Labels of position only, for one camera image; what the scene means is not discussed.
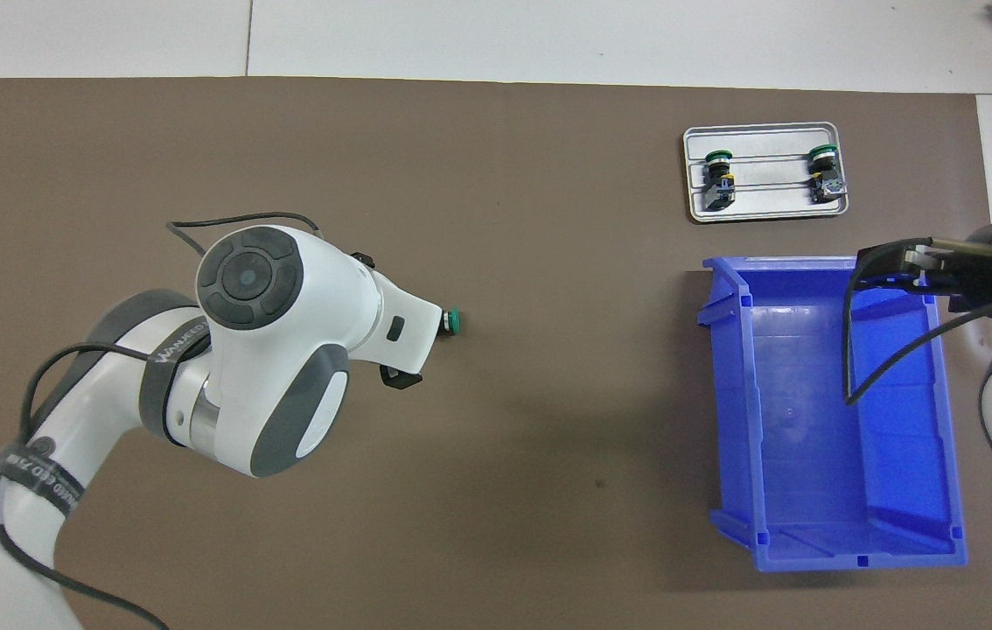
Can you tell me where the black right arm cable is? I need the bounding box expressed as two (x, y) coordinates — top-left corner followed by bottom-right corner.
(842, 236), (992, 406)

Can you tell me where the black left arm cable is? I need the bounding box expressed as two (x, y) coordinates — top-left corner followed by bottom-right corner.
(0, 213), (326, 630)

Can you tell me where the blue plastic storage bin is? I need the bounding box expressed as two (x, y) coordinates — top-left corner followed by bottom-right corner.
(695, 254), (969, 574)

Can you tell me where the green push button left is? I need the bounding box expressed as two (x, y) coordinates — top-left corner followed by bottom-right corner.
(807, 144), (849, 205)

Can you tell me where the green push button right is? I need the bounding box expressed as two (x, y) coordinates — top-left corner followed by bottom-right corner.
(702, 150), (738, 213)

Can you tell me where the green push button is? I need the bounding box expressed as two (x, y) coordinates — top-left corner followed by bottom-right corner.
(702, 150), (738, 213)
(807, 144), (849, 205)

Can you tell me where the brown table mat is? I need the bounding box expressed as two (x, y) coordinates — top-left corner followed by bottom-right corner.
(0, 77), (992, 630)

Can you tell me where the grey metal tray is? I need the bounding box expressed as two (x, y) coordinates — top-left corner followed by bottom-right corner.
(682, 122), (850, 224)

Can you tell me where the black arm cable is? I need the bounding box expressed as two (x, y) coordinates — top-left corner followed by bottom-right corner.
(0, 213), (326, 630)
(842, 236), (992, 406)

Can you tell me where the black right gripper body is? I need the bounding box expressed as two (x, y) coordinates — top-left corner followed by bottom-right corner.
(942, 245), (992, 314)

